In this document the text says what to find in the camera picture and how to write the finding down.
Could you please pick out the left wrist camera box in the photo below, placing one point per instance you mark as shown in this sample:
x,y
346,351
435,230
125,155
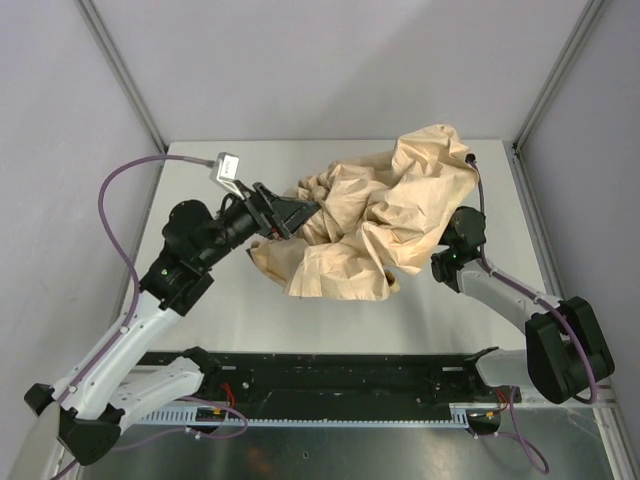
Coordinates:
x,y
224,172

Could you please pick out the right aluminium corner post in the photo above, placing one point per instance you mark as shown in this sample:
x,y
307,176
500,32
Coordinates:
x,y
584,27

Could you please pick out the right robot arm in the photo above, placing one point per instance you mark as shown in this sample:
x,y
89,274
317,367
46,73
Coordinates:
x,y
565,354

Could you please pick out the aluminium corner post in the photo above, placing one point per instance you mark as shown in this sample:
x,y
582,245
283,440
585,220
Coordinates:
x,y
584,27
119,69

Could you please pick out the beige folding umbrella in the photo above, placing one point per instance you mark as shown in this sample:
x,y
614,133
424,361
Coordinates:
x,y
377,212

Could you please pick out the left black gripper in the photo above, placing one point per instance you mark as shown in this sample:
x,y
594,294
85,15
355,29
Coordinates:
x,y
268,213

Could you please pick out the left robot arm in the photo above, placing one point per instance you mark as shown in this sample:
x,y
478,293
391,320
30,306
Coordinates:
x,y
95,406

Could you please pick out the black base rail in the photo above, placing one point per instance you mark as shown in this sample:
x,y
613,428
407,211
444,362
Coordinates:
x,y
351,388

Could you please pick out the left aluminium corner post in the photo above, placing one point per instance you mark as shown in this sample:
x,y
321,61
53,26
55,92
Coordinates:
x,y
119,69

